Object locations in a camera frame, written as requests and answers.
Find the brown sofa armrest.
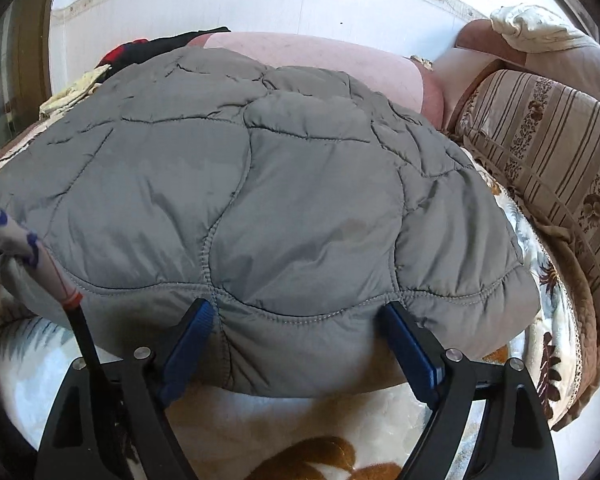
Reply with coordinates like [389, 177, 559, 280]
[450, 19, 600, 111]

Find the white crumpled cloth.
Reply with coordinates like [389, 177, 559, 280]
[490, 4, 600, 56]

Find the black garment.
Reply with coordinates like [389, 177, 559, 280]
[97, 26, 231, 68]

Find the grey quilted jacket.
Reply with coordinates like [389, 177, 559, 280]
[0, 47, 540, 400]

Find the wooden door with glass panel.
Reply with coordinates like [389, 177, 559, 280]
[0, 0, 56, 161]

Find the pale yellow printed cloth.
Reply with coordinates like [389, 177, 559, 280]
[39, 67, 112, 118]

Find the red cloth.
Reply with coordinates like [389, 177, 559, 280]
[104, 37, 148, 63]

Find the pink upholstered sofa back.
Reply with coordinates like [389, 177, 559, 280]
[187, 31, 446, 126]

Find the striped floral sofa cushion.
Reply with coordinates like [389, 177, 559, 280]
[455, 69, 600, 376]

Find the leaf print fleece blanket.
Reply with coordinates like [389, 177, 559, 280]
[0, 157, 588, 480]

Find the white blue-print cable wrap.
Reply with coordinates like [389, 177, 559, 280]
[0, 195, 85, 311]

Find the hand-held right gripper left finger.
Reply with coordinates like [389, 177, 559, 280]
[34, 298, 216, 480]

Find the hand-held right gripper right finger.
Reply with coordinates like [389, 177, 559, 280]
[378, 300, 560, 480]

